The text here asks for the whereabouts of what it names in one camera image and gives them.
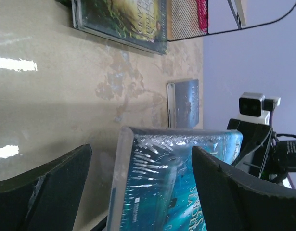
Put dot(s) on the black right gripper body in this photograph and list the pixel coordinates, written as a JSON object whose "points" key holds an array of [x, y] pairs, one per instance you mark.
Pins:
{"points": [[256, 148]]}

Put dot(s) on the blue book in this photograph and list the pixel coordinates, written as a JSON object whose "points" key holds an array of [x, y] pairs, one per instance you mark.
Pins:
{"points": [[153, 186]]}

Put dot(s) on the wooden shelf with wire frame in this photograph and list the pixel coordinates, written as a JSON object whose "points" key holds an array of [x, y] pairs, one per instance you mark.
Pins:
{"points": [[188, 19]]}

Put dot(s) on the green yellow fantasy book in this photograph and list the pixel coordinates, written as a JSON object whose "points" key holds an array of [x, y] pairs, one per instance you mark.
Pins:
{"points": [[141, 24]]}

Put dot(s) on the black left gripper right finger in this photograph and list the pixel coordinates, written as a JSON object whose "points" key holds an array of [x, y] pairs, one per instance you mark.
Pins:
{"points": [[232, 200]]}

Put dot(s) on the pink rectangular box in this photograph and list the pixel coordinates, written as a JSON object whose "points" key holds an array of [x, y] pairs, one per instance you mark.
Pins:
{"points": [[202, 14]]}

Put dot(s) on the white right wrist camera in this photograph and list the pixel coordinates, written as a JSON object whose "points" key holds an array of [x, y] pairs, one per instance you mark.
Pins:
{"points": [[256, 108]]}

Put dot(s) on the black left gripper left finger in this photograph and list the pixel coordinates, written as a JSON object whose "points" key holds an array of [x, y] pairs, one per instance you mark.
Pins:
{"points": [[47, 197]]}

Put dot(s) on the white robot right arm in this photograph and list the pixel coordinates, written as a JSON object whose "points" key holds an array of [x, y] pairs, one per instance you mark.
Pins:
{"points": [[282, 160]]}

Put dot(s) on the dark Wuthering Heights book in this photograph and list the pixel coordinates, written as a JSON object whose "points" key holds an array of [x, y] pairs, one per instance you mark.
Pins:
{"points": [[183, 103]]}

